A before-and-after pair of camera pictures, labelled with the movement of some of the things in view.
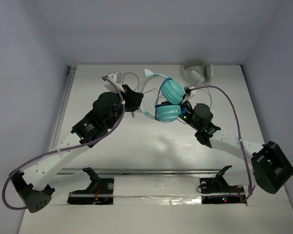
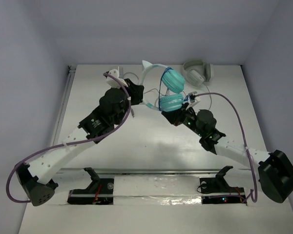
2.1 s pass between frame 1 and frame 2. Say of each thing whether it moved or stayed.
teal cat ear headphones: moved
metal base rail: stayed
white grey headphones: stayed
